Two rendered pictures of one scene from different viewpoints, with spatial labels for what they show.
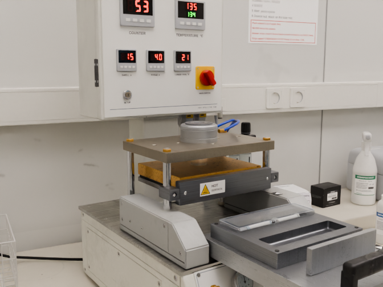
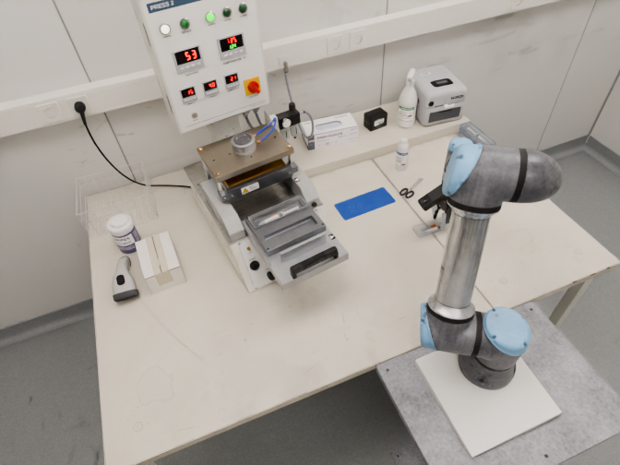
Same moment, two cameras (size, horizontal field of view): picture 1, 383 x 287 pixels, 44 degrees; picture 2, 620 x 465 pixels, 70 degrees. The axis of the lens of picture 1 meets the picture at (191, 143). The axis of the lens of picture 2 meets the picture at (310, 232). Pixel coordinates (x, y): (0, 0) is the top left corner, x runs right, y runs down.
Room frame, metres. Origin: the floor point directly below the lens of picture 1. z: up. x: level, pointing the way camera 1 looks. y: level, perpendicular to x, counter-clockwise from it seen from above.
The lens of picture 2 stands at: (-0.15, -0.37, 1.97)
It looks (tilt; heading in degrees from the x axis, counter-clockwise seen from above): 47 degrees down; 8
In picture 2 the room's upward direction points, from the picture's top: 5 degrees counter-clockwise
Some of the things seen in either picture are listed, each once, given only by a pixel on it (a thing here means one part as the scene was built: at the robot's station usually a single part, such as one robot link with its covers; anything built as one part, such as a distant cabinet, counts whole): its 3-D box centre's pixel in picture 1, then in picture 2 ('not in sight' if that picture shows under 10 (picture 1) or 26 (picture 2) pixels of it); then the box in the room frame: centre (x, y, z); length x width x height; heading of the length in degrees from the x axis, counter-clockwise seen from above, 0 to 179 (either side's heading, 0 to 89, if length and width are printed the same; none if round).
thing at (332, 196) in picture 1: (325, 194); (375, 119); (1.59, -0.46, 0.83); 0.09 x 0.06 x 0.07; 123
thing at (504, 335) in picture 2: not in sight; (499, 337); (0.44, -0.75, 0.94); 0.13 x 0.12 x 0.14; 82
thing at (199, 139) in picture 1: (198, 149); (247, 148); (1.03, -0.01, 1.08); 0.31 x 0.24 x 0.13; 124
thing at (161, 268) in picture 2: not in sight; (160, 261); (0.76, 0.29, 0.80); 0.19 x 0.13 x 0.09; 26
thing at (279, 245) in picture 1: (285, 232); (284, 223); (0.78, -0.16, 0.98); 0.20 x 0.17 x 0.03; 124
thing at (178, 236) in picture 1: (159, 226); (221, 208); (0.86, 0.06, 0.97); 0.25 x 0.05 x 0.07; 34
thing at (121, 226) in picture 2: not in sight; (125, 234); (0.86, 0.45, 0.83); 0.09 x 0.09 x 0.15
